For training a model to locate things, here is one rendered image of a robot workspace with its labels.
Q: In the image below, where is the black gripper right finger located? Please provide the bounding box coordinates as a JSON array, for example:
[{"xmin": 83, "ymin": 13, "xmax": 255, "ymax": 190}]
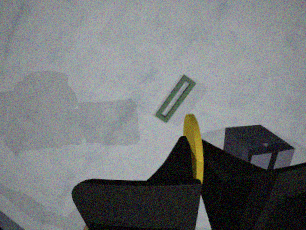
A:
[{"xmin": 201, "ymin": 139, "xmax": 306, "ymax": 230}]

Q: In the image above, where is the gold coin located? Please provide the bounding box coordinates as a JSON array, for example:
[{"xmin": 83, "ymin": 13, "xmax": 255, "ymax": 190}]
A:
[{"xmin": 184, "ymin": 114, "xmax": 204, "ymax": 184}]

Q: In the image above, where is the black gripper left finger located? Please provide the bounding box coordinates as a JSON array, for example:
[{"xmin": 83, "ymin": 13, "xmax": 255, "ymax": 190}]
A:
[{"xmin": 72, "ymin": 136, "xmax": 201, "ymax": 230}]

